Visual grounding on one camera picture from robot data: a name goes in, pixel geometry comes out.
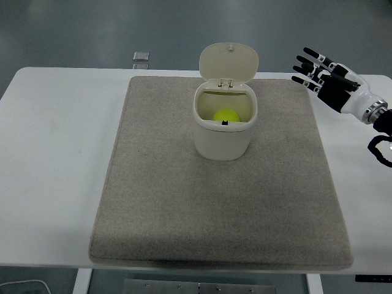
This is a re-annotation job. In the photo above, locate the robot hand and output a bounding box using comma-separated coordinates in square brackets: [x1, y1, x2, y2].
[291, 47, 379, 119]

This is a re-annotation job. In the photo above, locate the yellow tennis ball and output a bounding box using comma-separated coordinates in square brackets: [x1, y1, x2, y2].
[213, 108, 241, 123]

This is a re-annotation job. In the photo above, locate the cream bin with flip lid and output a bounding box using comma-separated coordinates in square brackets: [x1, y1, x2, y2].
[192, 42, 260, 161]

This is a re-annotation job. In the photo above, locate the beige felt mat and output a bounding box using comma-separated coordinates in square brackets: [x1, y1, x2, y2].
[88, 75, 353, 270]

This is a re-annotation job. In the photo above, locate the white table leg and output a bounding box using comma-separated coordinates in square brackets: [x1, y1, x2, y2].
[306, 273, 322, 294]
[72, 268, 92, 294]

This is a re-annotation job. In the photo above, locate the grey metal plate with screws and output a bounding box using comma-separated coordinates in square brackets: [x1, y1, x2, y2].
[123, 278, 277, 294]

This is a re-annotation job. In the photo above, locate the white cable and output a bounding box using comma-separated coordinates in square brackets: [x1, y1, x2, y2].
[0, 279, 51, 294]

